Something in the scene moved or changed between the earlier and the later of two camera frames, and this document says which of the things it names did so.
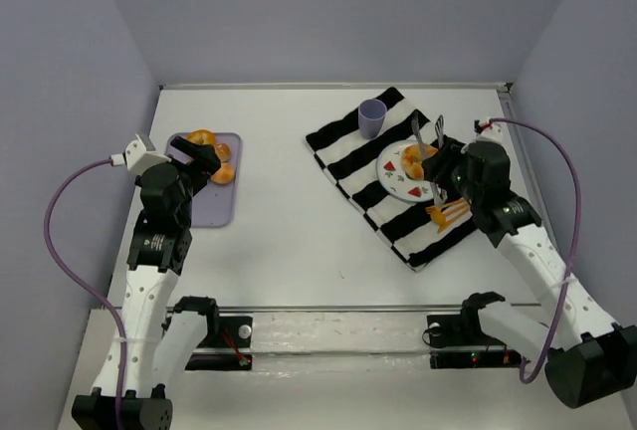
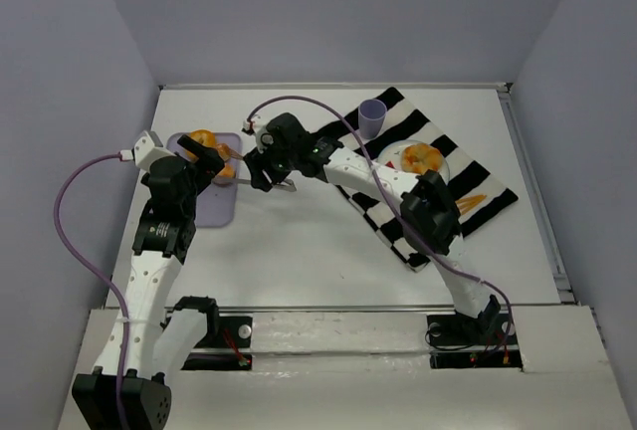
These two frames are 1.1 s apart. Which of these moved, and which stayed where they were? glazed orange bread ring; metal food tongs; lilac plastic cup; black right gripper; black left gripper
Moved: metal food tongs; black right gripper
Stayed: glazed orange bread ring; lilac plastic cup; black left gripper
